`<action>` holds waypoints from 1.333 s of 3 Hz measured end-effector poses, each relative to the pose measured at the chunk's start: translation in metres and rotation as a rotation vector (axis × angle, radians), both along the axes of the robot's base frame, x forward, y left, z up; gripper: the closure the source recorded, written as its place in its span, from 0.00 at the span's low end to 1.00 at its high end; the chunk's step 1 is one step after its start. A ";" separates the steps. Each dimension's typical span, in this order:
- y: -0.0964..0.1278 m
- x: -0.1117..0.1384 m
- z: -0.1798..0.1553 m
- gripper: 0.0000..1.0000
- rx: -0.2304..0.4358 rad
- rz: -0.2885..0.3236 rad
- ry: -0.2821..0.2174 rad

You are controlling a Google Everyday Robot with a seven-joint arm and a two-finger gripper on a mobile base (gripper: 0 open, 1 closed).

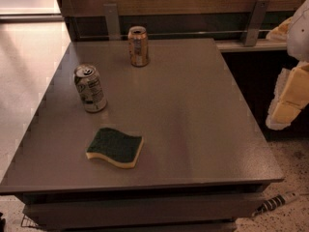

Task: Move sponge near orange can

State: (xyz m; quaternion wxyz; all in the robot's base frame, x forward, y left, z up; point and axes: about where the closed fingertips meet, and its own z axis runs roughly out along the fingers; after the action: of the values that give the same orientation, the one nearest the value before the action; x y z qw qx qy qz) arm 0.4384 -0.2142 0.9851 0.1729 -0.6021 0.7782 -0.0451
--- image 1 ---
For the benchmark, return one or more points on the right metal bracket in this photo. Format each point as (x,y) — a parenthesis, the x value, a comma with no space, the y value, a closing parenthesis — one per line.
(251,33)

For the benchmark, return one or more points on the white green soda can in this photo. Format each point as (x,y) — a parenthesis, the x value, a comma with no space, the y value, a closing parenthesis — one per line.
(87,82)

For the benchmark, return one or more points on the orange soda can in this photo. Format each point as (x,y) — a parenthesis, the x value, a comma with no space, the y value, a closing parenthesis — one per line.
(138,46)

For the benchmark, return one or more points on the metal bracket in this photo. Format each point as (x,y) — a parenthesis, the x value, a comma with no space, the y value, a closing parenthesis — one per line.
(112,21)
(251,33)

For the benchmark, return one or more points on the green and yellow sponge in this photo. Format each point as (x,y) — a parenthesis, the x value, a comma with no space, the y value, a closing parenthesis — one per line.
(119,149)

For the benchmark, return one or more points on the horizontal metal rail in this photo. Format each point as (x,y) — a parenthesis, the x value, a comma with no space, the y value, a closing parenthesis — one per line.
(217,35)

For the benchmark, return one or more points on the black white striped tool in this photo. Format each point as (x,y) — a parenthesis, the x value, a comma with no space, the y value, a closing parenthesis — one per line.
(276,202)

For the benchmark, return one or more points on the grey drawer cabinet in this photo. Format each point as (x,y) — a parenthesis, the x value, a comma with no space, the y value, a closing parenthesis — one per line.
(204,161)

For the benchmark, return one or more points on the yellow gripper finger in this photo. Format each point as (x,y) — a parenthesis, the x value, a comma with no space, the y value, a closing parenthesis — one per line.
(280,32)
(291,96)

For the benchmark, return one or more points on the left metal bracket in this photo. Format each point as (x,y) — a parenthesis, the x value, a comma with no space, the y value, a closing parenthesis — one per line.
(112,21)

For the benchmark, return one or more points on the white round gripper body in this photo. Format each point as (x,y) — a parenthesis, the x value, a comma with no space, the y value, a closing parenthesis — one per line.
(299,36)

